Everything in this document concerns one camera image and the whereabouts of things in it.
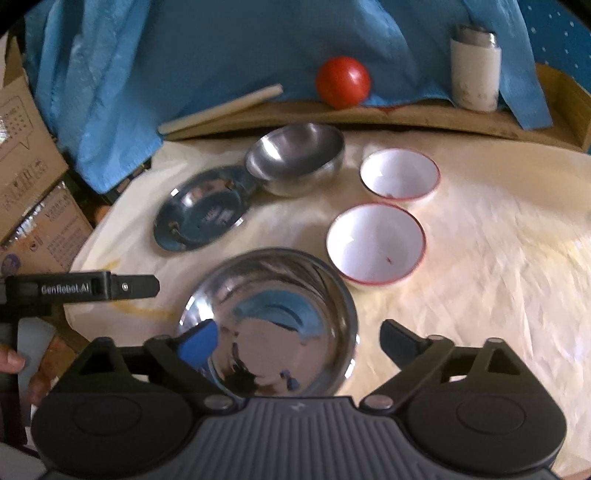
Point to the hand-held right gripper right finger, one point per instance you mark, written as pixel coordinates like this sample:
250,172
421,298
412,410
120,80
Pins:
398,339

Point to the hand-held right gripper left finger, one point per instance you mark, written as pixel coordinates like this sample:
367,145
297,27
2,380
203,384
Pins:
199,342

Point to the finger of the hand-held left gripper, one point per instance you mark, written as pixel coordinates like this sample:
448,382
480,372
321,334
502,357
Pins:
136,285

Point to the large steel bowl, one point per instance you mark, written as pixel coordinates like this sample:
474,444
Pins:
277,295

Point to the white bowl with red rim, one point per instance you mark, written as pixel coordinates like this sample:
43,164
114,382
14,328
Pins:
375,244
399,173

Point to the small steel bowl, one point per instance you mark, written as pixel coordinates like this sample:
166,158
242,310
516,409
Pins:
295,157

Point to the person's left hand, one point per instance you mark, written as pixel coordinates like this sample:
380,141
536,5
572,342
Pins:
9,361

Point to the cardboard box with foil tape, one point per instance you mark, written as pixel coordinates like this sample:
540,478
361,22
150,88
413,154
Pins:
51,230

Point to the cream paper sheet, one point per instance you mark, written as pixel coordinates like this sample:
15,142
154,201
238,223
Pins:
485,258

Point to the plain cardboard box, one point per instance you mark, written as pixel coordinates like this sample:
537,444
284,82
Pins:
23,138

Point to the white stick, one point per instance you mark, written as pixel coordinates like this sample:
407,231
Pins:
221,109

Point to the wooden tray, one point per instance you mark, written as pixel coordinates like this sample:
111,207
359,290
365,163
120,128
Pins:
461,117

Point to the blue cloth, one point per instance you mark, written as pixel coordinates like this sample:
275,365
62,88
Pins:
184,55

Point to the red tomato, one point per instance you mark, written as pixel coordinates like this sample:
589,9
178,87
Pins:
343,82

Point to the white thermos cup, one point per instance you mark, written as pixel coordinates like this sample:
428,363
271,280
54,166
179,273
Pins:
475,74

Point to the blue dotted fabric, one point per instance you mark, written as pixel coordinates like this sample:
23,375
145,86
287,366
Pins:
561,32

